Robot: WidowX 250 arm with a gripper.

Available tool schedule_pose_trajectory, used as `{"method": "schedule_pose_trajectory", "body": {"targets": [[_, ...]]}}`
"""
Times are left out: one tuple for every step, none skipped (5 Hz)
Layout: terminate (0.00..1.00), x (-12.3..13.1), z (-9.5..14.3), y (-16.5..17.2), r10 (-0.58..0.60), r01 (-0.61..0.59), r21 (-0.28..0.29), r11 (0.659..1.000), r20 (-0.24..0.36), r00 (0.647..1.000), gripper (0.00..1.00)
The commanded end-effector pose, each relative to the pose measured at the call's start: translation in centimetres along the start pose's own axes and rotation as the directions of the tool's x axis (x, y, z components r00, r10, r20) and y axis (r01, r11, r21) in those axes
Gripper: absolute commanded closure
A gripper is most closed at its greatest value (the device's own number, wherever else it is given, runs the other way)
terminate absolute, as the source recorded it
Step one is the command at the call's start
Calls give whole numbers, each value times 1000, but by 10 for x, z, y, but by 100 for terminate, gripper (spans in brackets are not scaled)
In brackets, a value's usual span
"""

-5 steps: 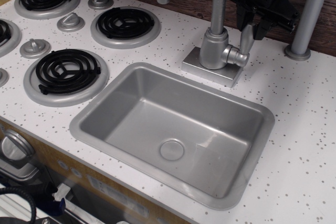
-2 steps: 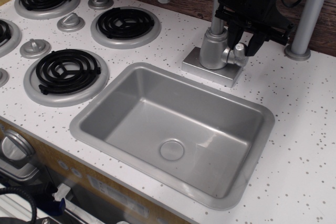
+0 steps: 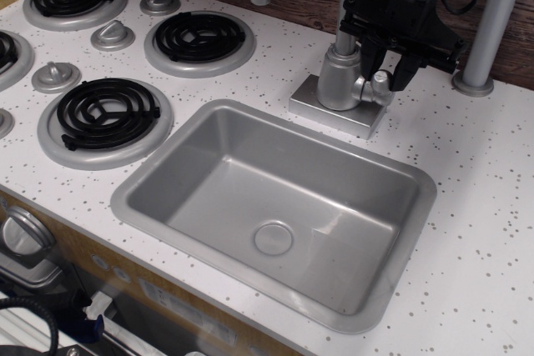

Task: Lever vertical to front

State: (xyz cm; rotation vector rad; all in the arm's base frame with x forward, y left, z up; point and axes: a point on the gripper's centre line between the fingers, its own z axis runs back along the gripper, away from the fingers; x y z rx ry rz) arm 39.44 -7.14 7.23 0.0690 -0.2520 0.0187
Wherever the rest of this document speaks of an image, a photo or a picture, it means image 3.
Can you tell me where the grey toy sink basin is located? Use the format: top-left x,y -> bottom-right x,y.
111,100 -> 437,334

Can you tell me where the silver toy faucet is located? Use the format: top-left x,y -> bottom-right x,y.
251,0 -> 387,140

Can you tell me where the grey support pole with base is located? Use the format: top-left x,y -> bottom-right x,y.
452,0 -> 516,98

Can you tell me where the silver faucet lever handle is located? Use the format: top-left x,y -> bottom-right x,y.
353,69 -> 395,107

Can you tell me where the grey stove knob back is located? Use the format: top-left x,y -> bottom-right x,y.
139,0 -> 181,16

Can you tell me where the blue clamp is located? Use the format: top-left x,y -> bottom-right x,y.
78,314 -> 105,343

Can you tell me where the front right stove burner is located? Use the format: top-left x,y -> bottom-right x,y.
38,78 -> 174,171

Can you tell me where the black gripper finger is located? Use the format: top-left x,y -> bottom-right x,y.
390,54 -> 426,92
360,35 -> 387,80

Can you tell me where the back left stove burner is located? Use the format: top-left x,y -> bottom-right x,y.
23,0 -> 128,32

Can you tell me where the left edge stove burner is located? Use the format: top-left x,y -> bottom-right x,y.
1,31 -> 34,91

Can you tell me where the back right stove burner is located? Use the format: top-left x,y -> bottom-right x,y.
144,11 -> 255,78

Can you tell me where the grey stove knob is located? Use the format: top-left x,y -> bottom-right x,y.
90,20 -> 135,52
32,62 -> 82,94
139,0 -> 181,16

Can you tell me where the grey stove knob left edge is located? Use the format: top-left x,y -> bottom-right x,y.
0,108 -> 14,138

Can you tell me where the grey stove knob middle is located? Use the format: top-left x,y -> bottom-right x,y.
90,20 -> 135,52

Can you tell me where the grey stove knob front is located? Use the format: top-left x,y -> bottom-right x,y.
32,62 -> 82,94

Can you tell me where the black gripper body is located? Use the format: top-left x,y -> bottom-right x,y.
339,0 -> 466,73

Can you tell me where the silver oven dial knob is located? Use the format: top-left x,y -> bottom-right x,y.
1,206 -> 56,268

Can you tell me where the black cable lower left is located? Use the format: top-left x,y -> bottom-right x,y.
0,295 -> 59,353

